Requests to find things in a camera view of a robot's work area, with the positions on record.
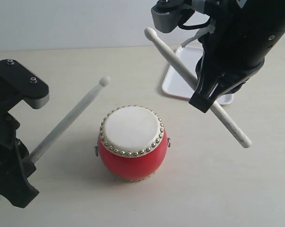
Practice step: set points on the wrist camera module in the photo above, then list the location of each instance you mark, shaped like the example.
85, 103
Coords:
25, 82
167, 13

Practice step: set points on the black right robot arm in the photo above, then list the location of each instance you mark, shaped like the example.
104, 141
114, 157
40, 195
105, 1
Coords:
271, 21

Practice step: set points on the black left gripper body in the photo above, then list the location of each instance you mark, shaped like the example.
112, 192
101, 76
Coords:
9, 97

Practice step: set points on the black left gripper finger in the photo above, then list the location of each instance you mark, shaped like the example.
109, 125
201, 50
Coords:
23, 166
17, 190

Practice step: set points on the white wooden drumstick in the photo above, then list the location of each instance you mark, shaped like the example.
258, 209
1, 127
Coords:
68, 119
191, 80

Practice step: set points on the white rectangular plastic tray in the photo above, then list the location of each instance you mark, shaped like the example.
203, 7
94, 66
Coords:
173, 84

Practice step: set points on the small red drum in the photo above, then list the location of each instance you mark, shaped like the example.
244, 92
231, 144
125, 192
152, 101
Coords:
132, 142

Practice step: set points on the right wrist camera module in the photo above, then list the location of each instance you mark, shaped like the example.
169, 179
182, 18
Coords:
167, 13

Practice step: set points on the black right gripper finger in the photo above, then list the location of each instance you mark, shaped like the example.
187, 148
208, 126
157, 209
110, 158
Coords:
225, 81
206, 92

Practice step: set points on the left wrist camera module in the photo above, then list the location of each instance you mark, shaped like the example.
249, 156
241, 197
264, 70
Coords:
25, 82

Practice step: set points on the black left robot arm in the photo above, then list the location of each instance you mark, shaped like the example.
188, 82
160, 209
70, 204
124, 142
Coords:
15, 166

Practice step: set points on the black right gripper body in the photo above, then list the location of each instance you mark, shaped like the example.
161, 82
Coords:
235, 42

